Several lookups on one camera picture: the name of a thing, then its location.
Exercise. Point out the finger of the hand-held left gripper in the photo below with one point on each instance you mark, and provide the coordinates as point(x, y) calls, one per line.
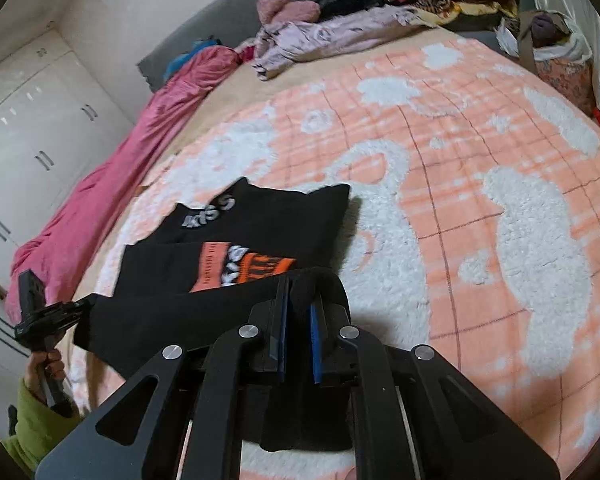
point(87, 305)

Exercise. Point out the dark navy garment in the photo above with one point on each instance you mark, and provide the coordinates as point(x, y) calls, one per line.
point(350, 2)

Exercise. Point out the pink quilt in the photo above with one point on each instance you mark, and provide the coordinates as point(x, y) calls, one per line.
point(130, 160)

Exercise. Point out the pink fluffy garment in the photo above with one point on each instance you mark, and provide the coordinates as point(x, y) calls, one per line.
point(290, 10)

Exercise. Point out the white wardrobe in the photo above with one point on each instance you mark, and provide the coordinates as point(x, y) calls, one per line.
point(35, 120)

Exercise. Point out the white satin curtain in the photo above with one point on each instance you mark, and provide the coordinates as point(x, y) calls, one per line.
point(580, 10)

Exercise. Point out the grey quilted headboard cover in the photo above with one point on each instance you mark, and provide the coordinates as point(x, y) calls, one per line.
point(240, 15)

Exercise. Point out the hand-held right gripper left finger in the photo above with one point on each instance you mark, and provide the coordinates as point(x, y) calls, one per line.
point(281, 345)

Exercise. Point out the person's left hand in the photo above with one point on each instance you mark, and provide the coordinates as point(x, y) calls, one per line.
point(55, 360)

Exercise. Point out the orange plaid fleece blanket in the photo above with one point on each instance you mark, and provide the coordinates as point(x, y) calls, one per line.
point(480, 210)

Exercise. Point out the person's left forearm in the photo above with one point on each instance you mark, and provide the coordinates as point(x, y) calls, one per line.
point(35, 425)

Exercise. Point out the black sweater with orange cuffs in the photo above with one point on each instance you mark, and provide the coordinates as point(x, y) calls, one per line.
point(180, 315)

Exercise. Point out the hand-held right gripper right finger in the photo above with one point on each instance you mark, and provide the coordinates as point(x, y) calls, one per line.
point(317, 347)

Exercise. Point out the bag of clothes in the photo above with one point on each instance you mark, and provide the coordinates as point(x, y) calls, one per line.
point(560, 65)

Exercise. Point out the blue cloth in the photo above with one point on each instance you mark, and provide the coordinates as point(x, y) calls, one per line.
point(185, 57)

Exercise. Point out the red cloth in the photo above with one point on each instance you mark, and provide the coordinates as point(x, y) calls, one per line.
point(246, 52)

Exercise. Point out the lilac garment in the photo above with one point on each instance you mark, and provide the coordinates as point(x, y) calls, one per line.
point(330, 35)

